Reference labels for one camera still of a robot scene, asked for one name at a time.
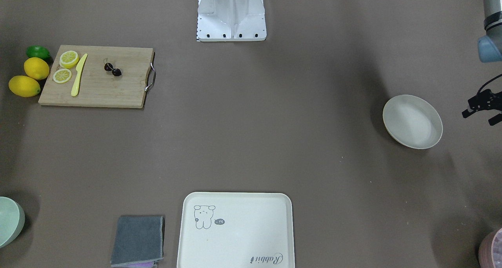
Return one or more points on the grey folded cloth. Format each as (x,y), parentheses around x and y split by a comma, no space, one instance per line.
(138,241)

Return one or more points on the pink bowl with ice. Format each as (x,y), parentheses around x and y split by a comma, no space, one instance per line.
(490,250)

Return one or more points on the white round plate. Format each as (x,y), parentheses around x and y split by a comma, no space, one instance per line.
(412,122)

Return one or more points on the yellow plastic knife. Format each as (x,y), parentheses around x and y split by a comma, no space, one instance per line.
(79,68)

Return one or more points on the white pillar mount base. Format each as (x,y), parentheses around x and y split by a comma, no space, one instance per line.
(231,21)

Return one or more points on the lemon slice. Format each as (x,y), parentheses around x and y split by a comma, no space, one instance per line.
(62,75)
(68,59)

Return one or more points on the yellow lemon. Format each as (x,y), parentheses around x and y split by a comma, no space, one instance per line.
(24,86)
(36,68)

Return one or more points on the wooden cutting board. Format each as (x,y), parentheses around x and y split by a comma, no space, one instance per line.
(99,88)

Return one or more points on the cream rabbit tray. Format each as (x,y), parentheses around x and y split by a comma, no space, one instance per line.
(236,230)

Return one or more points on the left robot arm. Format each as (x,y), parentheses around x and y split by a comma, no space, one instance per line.
(490,45)

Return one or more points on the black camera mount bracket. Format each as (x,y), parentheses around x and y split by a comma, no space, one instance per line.
(484,100)

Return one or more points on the green lime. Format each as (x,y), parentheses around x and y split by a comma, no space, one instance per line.
(38,52)

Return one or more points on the dark red cherry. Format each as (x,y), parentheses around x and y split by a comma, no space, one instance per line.
(116,72)
(107,65)

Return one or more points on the mint green bowl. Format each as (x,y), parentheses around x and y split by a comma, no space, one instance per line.
(12,219)

